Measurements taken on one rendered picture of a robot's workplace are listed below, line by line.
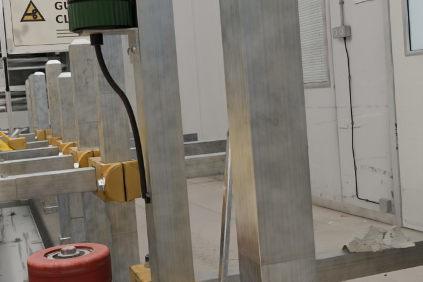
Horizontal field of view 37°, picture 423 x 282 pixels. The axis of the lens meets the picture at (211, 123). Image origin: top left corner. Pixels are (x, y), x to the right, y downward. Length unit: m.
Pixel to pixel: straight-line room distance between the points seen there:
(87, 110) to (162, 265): 0.52
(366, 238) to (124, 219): 0.31
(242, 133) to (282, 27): 0.06
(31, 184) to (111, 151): 0.12
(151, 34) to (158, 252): 0.20
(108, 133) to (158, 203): 0.26
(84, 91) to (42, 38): 1.80
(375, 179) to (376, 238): 4.04
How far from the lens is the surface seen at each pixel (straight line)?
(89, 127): 1.08
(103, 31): 0.58
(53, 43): 2.88
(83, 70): 1.08
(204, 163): 0.91
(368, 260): 0.75
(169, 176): 0.60
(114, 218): 0.85
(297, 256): 0.37
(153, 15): 0.59
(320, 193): 5.46
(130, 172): 0.81
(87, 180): 0.88
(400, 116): 4.51
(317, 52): 5.37
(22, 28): 2.88
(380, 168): 4.73
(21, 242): 2.13
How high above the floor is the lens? 1.06
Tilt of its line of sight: 3 degrees down
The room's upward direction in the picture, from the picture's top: 4 degrees counter-clockwise
